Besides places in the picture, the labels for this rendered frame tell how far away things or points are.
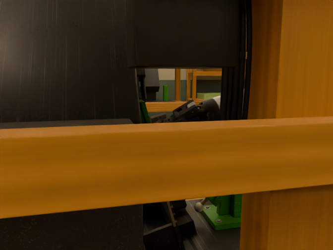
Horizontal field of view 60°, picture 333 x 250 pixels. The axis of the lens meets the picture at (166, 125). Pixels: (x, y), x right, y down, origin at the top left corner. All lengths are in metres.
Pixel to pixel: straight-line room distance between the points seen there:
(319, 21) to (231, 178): 0.26
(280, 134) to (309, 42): 0.15
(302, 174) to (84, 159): 0.28
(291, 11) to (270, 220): 0.31
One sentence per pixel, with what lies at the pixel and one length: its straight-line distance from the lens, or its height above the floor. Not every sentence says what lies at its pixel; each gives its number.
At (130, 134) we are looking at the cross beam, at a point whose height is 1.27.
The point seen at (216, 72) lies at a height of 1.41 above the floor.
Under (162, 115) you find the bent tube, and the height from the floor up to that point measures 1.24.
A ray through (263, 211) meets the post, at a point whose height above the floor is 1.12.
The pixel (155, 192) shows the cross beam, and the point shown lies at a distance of 0.35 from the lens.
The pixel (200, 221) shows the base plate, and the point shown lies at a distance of 0.93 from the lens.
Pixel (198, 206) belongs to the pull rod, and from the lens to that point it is 0.90.
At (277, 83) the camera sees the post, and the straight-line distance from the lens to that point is 0.45.
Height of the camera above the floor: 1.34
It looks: 10 degrees down
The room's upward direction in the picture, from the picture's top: straight up
